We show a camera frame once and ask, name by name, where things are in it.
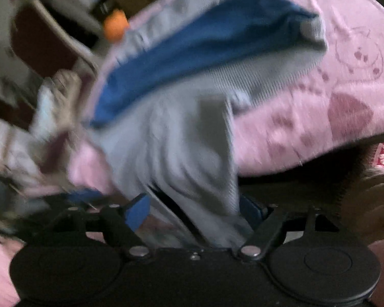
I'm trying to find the grey and blue sweater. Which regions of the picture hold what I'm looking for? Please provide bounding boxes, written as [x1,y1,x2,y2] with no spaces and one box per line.
[87,0,327,248]

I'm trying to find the pile of folded clothes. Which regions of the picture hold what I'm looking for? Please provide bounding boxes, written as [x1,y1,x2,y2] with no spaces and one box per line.
[0,69,82,233]

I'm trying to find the pink printed towel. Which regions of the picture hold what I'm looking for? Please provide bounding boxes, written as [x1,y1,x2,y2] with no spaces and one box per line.
[0,0,384,307]

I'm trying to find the dark red chair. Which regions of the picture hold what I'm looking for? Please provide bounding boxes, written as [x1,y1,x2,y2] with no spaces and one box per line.
[10,0,100,78]

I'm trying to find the orange tangerine fruit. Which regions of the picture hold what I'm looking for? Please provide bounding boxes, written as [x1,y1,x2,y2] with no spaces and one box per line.
[103,9,130,43]

